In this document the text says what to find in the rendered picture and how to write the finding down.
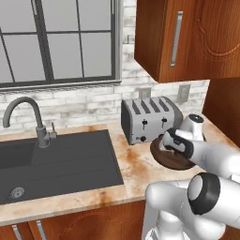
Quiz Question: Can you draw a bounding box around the dark brown bowl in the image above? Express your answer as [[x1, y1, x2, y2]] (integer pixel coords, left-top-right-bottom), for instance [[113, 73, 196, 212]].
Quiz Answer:
[[149, 132, 207, 172]]

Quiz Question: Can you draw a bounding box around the silver four-slot toaster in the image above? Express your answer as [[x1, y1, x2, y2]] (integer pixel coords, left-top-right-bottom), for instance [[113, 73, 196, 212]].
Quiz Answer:
[[120, 96, 185, 146]]

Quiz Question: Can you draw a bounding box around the dark grey sink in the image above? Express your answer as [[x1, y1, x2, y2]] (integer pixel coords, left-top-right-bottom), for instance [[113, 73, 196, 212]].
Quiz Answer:
[[0, 128, 125, 206]]

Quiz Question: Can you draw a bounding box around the grey curved tap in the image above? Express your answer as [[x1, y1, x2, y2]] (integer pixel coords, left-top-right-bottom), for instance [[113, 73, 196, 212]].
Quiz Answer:
[[2, 96, 58, 149]]

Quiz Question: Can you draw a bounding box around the dark-framed window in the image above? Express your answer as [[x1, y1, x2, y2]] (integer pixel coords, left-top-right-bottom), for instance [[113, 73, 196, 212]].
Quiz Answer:
[[0, 0, 123, 92]]

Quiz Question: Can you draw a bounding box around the brown tall wooden panel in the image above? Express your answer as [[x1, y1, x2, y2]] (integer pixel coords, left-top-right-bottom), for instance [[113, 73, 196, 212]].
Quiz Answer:
[[202, 77, 240, 148]]

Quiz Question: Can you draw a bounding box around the wide brown base cupboard door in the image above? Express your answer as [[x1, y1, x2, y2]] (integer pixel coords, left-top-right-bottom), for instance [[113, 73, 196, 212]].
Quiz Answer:
[[27, 200, 148, 240]]

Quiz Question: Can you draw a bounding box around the narrow brown base cupboard door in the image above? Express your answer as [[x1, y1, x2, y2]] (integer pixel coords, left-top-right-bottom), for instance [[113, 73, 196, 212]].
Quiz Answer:
[[0, 221, 34, 240]]

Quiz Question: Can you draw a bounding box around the grey wall socket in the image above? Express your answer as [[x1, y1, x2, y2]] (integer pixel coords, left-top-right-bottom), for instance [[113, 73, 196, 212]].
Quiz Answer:
[[176, 82, 192, 104], [138, 86, 153, 100]]

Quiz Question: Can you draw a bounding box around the brown wall cupboard side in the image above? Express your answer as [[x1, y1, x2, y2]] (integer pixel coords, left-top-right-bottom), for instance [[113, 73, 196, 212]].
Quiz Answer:
[[133, 0, 161, 83]]

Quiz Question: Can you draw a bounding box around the silver wall cupboard handle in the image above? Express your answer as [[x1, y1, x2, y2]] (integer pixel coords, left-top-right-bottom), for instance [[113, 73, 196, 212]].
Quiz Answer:
[[170, 10, 185, 68]]

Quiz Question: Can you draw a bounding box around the brown wall cupboard door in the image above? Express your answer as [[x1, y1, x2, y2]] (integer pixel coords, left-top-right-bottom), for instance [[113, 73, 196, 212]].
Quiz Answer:
[[157, 0, 240, 84]]

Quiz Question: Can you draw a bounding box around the silver base cupboard handle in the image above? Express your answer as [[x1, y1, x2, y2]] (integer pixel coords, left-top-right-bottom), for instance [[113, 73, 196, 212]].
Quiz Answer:
[[11, 223, 23, 240], [35, 219, 48, 240]]

